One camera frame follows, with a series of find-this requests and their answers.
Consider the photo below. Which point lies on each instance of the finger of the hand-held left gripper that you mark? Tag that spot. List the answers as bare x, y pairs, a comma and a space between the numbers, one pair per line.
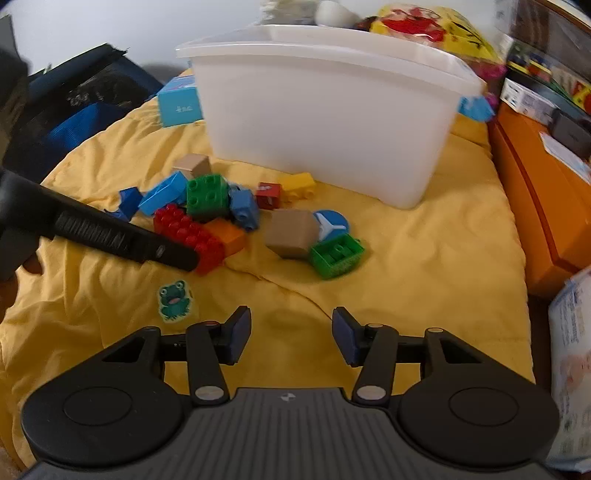
171, 254

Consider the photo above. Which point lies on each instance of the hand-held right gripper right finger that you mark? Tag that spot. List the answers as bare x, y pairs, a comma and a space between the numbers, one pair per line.
345, 334

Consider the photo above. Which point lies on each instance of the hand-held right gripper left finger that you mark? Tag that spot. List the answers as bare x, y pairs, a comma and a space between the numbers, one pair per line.
239, 332

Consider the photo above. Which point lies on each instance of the long red building brick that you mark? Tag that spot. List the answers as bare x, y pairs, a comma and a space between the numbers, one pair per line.
189, 230

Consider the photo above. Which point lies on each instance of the green frog tile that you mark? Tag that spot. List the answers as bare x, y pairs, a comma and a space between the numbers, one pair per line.
173, 300

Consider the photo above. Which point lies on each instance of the orange printed brick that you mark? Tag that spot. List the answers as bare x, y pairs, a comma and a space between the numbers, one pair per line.
227, 236

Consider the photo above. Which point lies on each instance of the blue building brick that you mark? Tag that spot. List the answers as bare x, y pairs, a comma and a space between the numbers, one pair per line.
161, 194

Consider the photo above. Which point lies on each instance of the green square building brick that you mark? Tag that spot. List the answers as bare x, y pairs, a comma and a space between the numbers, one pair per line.
207, 197

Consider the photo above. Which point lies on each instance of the blue curved plastic piece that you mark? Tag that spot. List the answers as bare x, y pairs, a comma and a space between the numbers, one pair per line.
129, 201

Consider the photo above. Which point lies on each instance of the small green brick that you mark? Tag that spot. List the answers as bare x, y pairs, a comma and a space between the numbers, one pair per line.
337, 256

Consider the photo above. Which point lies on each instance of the small blue brick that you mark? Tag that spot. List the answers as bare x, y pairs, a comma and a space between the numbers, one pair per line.
244, 207

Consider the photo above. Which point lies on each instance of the small tan cube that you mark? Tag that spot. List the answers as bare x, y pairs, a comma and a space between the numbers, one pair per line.
191, 167

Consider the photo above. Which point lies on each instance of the small red printed brick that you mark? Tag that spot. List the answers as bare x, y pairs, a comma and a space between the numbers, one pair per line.
268, 196

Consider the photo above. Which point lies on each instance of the large tan cube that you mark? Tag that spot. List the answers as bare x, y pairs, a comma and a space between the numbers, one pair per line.
291, 230

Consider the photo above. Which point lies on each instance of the small yellow brick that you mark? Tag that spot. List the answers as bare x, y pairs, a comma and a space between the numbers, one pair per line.
300, 185

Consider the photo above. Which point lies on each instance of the white plastic bin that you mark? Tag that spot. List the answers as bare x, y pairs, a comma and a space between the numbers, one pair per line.
323, 124

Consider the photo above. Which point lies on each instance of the yellow cloth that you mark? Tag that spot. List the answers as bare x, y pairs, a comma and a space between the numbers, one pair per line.
415, 277

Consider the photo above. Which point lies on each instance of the dark blue bag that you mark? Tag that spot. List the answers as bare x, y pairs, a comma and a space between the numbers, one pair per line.
83, 120

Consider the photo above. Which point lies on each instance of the blue cardboard box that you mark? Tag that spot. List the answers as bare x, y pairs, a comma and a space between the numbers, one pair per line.
180, 106

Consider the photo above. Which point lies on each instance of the orange cardboard box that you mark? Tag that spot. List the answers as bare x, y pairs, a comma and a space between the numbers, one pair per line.
531, 207

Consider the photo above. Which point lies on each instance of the white wet wipes pack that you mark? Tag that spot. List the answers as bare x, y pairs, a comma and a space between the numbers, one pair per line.
572, 369

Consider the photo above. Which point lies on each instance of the clear plastic bag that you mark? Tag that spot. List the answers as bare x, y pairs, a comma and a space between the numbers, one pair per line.
286, 11

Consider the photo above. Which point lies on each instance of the white paper slip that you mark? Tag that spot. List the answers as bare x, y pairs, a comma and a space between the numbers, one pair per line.
565, 154

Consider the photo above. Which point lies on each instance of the white round object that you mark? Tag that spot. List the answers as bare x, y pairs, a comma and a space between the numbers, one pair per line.
334, 13

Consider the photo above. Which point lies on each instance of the small black box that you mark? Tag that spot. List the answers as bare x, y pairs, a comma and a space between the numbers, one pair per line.
572, 131

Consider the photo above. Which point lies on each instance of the yellow red printed bag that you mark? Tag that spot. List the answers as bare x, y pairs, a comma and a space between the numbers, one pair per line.
429, 32

